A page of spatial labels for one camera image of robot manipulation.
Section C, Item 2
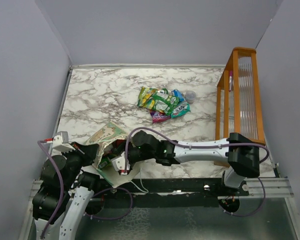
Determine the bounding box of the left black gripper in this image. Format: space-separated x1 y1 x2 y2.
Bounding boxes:
61 140 99 190

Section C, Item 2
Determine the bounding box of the green paper gift bag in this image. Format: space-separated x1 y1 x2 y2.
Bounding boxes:
84 122 142 188

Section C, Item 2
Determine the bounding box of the purple snack packet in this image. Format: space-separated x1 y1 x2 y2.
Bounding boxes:
149 110 171 124

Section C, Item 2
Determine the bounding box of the green yellow snack packet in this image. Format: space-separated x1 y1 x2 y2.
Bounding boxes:
137 86 158 107

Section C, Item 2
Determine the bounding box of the green white snack packet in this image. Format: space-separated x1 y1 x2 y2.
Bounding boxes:
144 91 180 116

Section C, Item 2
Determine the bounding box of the teal snack packet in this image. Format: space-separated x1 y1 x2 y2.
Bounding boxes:
170 101 191 119

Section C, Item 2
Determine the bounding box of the blue snack packet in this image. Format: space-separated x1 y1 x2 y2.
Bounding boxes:
171 89 185 103

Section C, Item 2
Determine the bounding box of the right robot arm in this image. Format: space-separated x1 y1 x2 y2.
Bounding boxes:
111 130 261 196

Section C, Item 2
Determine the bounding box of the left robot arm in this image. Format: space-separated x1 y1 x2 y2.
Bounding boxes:
32 140 101 240

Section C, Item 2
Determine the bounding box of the green yellow small packet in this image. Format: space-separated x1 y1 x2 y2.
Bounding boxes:
98 156 112 169

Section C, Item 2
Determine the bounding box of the small clear plastic cup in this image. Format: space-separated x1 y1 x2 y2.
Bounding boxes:
184 90 197 105

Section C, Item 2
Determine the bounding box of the orange wooden rack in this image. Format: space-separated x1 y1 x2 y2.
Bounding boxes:
213 46 266 167

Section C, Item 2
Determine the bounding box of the pink white marker pen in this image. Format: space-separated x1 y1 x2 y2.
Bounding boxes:
228 70 234 92

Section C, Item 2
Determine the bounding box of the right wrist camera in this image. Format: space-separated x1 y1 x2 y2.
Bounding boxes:
111 152 131 176

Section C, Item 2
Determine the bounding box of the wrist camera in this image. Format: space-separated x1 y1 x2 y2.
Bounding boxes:
111 152 131 176
44 131 75 153

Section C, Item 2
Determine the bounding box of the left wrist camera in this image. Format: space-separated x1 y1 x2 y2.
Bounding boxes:
44 131 75 153

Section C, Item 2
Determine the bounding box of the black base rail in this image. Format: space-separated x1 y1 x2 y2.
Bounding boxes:
87 178 249 214

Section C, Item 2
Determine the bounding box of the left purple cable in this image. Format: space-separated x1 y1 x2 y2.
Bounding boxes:
37 139 66 238

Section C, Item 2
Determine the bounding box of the purple cable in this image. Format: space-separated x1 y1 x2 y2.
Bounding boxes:
37 139 66 238
124 126 270 217

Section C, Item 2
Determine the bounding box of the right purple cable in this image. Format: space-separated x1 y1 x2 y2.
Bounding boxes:
124 126 270 217

